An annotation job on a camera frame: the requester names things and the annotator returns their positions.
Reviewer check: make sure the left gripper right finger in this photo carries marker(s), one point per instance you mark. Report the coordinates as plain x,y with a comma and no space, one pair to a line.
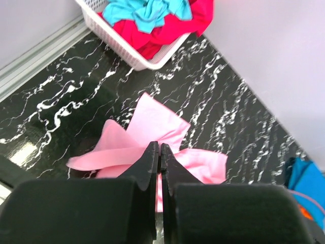
172,174

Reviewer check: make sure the folded orange t shirt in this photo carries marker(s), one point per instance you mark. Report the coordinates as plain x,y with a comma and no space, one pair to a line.
305,213

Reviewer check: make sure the white plastic basket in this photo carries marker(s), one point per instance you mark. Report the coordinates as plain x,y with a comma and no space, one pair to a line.
121,47

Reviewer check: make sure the folded teal t shirt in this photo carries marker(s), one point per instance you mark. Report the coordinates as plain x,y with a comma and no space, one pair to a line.
306,182

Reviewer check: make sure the aluminium frame rail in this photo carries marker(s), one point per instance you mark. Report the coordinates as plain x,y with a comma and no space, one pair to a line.
22,69

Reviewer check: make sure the red t shirt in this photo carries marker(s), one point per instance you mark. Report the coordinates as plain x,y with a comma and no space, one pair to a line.
148,45

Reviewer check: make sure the pink t shirt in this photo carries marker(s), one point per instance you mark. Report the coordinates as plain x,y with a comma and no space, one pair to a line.
118,148

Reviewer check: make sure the light blue t shirt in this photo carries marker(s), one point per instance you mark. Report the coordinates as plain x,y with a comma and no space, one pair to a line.
146,14

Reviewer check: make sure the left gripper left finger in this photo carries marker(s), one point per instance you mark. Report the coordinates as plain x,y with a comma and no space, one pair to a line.
142,224

